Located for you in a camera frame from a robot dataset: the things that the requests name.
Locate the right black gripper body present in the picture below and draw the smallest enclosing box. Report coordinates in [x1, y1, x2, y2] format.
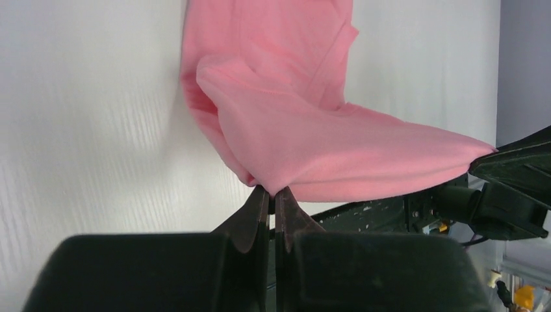
[433, 183, 550, 241]

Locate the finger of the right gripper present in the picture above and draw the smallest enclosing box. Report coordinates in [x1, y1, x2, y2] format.
[468, 126, 550, 207]

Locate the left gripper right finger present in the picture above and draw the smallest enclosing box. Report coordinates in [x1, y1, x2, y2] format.
[274, 188, 491, 311]

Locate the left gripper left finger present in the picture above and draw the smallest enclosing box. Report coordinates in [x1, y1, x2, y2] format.
[24, 186, 270, 311]

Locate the pink t shirt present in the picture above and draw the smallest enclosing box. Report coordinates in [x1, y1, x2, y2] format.
[180, 1, 494, 202]

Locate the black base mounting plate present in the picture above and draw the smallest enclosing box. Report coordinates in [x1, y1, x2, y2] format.
[309, 174, 470, 235]

